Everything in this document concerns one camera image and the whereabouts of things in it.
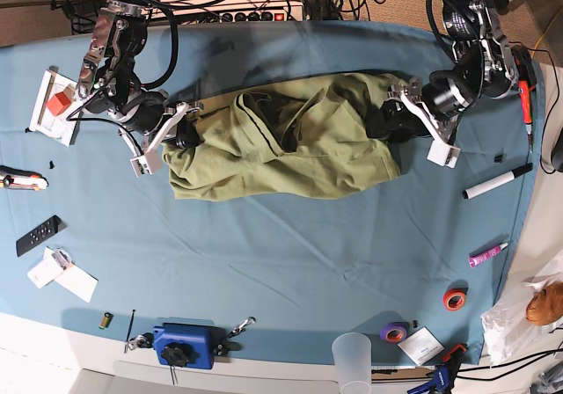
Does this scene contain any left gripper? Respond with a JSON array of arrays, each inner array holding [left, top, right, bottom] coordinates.
[[381, 77, 460, 146]]

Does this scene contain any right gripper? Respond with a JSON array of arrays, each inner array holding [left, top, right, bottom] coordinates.
[[142, 101, 203, 154]]

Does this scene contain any olive green t-shirt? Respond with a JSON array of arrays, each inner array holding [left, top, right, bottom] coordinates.
[[163, 73, 403, 201]]

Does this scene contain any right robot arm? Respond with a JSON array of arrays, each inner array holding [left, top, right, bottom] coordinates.
[[66, 0, 201, 155]]

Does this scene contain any small black clip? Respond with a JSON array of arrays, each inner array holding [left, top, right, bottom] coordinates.
[[494, 151, 507, 164]]

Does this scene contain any white black marker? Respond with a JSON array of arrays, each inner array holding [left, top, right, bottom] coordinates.
[[462, 163, 533, 200]]

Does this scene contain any red cube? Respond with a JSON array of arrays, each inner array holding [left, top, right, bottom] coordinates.
[[46, 91, 72, 117]]

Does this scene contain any orange black screwdriver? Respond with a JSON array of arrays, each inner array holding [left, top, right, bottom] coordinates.
[[511, 44, 537, 152]]

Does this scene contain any blue table cloth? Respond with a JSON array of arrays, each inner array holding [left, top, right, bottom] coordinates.
[[1, 35, 540, 364]]

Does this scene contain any black remote control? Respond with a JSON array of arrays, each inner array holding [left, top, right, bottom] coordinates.
[[16, 215, 66, 257]]

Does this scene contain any pink glue tube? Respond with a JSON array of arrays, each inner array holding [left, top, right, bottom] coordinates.
[[468, 243, 508, 268]]

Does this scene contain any white power strip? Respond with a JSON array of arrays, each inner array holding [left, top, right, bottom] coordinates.
[[165, 0, 305, 25]]

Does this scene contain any orange white utility knife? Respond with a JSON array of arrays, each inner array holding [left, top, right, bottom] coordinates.
[[1, 165, 48, 191]]

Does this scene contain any black zip tie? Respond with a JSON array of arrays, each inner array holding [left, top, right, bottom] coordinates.
[[124, 309, 135, 353]]

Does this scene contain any white paper sheet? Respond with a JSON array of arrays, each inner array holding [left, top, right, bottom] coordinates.
[[55, 265, 98, 303]]

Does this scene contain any red tape roll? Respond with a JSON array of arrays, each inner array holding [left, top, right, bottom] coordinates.
[[442, 288, 466, 311]]

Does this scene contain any white card stack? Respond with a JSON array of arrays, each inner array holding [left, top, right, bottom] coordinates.
[[27, 247, 72, 288]]

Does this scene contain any silver carabiner clip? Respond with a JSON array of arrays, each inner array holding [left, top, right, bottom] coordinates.
[[227, 316, 256, 339]]

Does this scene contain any small green battery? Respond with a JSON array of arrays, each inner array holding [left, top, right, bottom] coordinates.
[[99, 312, 113, 330]]

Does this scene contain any blue clamp block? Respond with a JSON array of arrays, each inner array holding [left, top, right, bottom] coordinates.
[[152, 323, 214, 370]]

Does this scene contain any purple tape roll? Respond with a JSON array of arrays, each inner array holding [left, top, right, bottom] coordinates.
[[380, 322, 410, 344]]

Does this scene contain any white paper card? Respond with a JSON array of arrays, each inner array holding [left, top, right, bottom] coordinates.
[[398, 327, 444, 366]]

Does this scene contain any clear plastic cup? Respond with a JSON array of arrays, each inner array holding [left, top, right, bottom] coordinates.
[[332, 332, 371, 394]]

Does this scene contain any white plastic bag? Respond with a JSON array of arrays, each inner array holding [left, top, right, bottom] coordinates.
[[480, 253, 562, 365]]

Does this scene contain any brown bread item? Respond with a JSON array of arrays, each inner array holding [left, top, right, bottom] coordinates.
[[526, 282, 563, 326]]

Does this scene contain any blue bar clamp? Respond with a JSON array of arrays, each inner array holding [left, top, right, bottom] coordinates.
[[406, 343, 467, 394]]

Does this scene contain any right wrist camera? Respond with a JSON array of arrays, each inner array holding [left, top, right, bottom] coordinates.
[[129, 151, 163, 178]]

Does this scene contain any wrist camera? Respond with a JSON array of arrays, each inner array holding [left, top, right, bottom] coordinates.
[[427, 140, 461, 169], [129, 151, 163, 178]]

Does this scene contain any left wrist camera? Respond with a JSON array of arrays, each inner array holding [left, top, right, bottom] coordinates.
[[427, 140, 461, 169]]

